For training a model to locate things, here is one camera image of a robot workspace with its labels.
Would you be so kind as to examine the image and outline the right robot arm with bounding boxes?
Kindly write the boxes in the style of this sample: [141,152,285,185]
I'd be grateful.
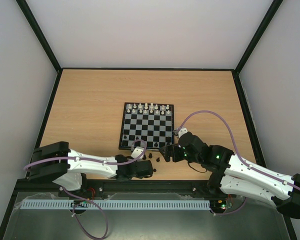
[159,129,300,219]

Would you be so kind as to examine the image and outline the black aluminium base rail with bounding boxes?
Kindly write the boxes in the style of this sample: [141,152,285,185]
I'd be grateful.
[14,178,278,200]

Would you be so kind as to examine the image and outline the black and silver chessboard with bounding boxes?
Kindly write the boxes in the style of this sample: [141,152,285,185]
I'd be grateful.
[118,102,175,151]

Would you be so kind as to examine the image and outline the light blue cable duct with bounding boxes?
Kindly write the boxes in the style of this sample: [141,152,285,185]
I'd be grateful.
[20,199,211,211]

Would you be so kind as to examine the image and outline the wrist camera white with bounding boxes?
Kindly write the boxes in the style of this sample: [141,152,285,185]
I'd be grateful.
[130,146,145,161]
[173,127,188,138]

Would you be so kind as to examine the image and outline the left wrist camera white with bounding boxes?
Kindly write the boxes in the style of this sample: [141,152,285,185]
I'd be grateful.
[130,146,145,161]

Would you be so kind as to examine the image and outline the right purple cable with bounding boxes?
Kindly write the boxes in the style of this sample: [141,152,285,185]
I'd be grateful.
[174,110,300,216]

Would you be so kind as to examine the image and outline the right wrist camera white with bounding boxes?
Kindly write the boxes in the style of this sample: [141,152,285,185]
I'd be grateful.
[173,127,188,138]

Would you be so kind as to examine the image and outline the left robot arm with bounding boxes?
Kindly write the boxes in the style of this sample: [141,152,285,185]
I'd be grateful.
[23,141,154,192]

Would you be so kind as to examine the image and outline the black cage frame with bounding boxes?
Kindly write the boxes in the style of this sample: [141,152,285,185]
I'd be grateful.
[0,0,298,240]

